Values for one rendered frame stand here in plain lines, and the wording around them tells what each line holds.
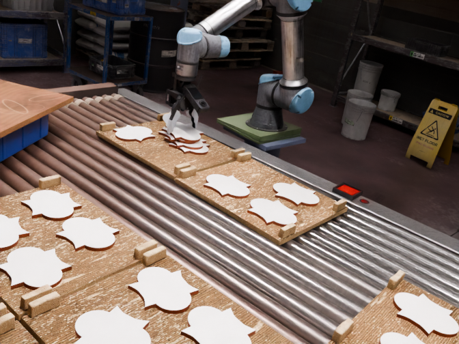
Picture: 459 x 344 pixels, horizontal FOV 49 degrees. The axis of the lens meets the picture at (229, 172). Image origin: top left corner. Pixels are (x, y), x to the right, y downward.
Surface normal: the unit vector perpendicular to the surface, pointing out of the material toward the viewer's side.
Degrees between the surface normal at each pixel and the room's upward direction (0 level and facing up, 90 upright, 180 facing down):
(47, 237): 0
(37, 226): 0
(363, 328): 0
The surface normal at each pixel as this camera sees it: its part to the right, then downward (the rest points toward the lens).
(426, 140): -0.72, -0.07
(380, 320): 0.16, -0.90
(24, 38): 0.62, 0.42
